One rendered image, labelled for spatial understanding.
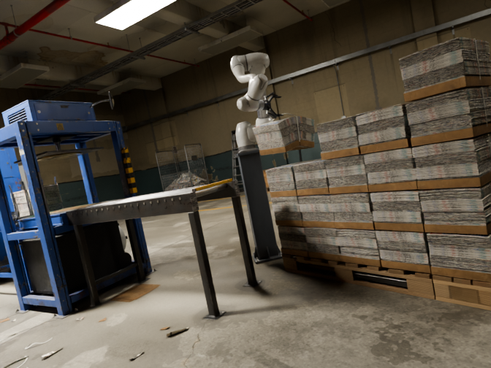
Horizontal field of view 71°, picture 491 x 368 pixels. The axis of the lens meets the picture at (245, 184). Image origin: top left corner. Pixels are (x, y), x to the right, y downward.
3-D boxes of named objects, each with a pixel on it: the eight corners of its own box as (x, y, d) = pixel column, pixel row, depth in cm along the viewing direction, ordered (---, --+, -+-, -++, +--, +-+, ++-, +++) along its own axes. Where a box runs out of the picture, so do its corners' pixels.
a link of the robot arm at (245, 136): (237, 147, 323) (233, 125, 321) (256, 144, 324) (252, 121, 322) (237, 147, 307) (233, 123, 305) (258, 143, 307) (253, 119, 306)
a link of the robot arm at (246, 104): (255, 115, 256) (263, 101, 248) (239, 115, 247) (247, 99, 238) (248, 105, 261) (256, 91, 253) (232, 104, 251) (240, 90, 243)
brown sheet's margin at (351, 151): (354, 152, 249) (353, 146, 249) (391, 146, 226) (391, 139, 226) (321, 160, 226) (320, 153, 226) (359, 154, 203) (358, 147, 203)
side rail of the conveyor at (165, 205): (199, 209, 215) (195, 191, 214) (193, 212, 211) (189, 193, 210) (74, 224, 285) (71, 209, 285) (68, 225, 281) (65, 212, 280)
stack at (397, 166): (315, 255, 300) (297, 161, 294) (463, 274, 208) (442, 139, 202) (283, 271, 276) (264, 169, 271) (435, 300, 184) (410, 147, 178)
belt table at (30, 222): (126, 207, 332) (124, 197, 331) (62, 225, 277) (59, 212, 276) (83, 213, 369) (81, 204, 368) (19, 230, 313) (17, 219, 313)
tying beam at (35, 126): (122, 130, 340) (120, 120, 339) (20, 133, 260) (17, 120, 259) (81, 143, 375) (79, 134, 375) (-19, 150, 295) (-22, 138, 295)
